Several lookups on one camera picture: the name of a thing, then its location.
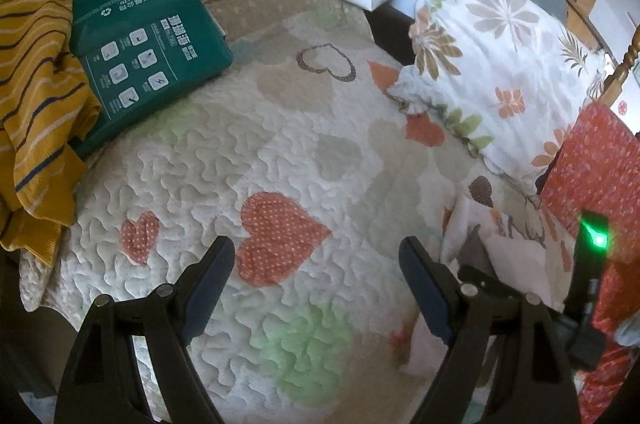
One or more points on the heart patterned quilt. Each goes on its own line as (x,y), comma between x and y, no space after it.
(300,143)

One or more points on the white floral pillow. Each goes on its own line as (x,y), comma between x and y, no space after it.
(500,68)

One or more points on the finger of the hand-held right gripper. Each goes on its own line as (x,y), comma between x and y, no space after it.
(482,276)

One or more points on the green plastic package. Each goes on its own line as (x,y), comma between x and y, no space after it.
(150,43)

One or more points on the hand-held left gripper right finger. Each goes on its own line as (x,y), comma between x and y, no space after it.
(425,294)

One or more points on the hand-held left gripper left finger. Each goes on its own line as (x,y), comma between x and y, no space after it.
(207,289)

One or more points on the yellow striped garment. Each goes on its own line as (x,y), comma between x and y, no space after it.
(40,78)

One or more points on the red dotted cloth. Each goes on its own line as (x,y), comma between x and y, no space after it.
(600,163)

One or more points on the white sweater with tree print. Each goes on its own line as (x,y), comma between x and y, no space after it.
(510,254)

